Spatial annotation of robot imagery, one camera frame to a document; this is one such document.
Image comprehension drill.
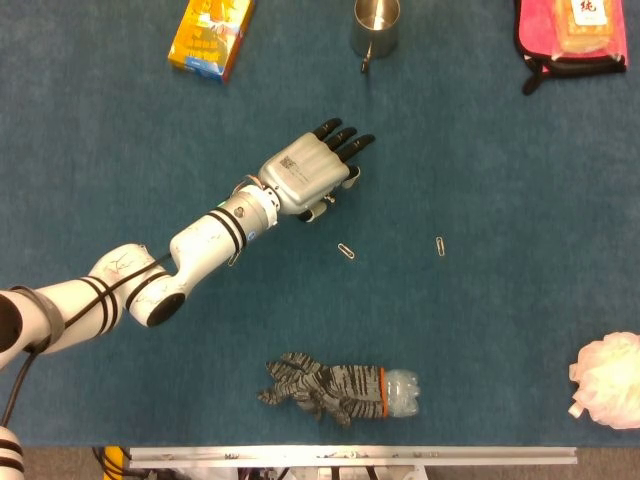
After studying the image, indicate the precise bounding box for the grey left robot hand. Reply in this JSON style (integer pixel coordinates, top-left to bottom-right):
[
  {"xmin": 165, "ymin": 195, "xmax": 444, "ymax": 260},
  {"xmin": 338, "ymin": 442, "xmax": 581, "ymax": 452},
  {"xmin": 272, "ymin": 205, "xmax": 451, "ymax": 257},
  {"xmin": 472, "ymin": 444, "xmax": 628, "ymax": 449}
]
[{"xmin": 257, "ymin": 117, "xmax": 377, "ymax": 224}]

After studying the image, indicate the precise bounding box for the stainless steel cup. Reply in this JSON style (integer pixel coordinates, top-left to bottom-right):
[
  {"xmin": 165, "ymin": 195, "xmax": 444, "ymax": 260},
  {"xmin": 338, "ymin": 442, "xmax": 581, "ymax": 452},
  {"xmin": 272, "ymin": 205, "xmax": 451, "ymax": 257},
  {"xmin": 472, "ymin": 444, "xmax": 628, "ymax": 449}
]
[{"xmin": 349, "ymin": 0, "xmax": 402, "ymax": 75}]

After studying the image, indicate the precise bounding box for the yellow orange snack box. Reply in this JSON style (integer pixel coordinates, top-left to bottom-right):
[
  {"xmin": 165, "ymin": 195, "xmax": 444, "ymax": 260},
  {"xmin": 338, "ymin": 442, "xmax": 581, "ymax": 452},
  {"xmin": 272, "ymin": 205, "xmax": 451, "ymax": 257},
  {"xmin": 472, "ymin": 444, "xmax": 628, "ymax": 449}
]
[{"xmin": 167, "ymin": 0, "xmax": 257, "ymax": 85}]

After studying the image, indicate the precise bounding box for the grey black striped glove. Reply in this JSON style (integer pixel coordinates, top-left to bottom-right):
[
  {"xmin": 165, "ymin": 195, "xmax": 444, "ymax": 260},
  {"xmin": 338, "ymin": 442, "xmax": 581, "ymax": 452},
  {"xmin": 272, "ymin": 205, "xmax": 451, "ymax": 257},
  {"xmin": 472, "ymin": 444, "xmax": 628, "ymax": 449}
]
[{"xmin": 256, "ymin": 352, "xmax": 390, "ymax": 430}]

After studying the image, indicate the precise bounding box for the clear crushed plastic bottle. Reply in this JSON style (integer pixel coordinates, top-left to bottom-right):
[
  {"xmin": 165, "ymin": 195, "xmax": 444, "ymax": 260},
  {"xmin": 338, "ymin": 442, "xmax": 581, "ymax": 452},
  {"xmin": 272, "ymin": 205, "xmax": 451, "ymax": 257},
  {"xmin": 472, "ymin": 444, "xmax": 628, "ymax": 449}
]
[{"xmin": 382, "ymin": 368, "xmax": 421, "ymax": 418}]

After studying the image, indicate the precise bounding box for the pink cloth with black trim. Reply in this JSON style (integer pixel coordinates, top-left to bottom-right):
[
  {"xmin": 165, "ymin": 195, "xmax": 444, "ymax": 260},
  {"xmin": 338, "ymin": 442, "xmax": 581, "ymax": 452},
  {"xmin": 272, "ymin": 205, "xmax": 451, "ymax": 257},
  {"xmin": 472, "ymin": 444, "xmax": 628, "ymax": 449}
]
[{"xmin": 513, "ymin": 0, "xmax": 629, "ymax": 96}]

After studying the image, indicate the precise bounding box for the clear bag of biscuits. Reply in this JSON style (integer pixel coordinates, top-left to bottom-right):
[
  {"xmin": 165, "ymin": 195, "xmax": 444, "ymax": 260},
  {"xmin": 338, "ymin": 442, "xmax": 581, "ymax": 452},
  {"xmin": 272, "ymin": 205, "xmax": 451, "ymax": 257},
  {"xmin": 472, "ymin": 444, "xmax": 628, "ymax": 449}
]
[{"xmin": 552, "ymin": 0, "xmax": 615, "ymax": 55}]

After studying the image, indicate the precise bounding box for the pale pink bath loofah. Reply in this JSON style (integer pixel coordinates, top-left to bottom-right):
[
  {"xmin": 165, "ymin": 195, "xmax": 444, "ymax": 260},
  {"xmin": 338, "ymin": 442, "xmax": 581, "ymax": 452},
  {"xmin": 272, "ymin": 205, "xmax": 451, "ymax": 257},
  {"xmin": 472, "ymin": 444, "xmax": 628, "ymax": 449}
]
[{"xmin": 567, "ymin": 331, "xmax": 640, "ymax": 430}]

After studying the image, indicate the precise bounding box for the aluminium profile rail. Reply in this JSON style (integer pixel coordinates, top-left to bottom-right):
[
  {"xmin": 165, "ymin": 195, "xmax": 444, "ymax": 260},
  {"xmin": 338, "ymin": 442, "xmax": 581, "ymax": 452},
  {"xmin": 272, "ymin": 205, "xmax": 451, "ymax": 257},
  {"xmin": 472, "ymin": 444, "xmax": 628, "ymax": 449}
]
[{"xmin": 128, "ymin": 446, "xmax": 579, "ymax": 470}]

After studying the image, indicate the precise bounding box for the yellow part with black cables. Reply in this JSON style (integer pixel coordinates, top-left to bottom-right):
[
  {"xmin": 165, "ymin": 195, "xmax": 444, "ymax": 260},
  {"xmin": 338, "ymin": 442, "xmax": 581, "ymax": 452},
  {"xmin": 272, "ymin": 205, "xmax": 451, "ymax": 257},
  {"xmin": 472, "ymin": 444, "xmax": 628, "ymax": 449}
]
[{"xmin": 92, "ymin": 446, "xmax": 130, "ymax": 479}]

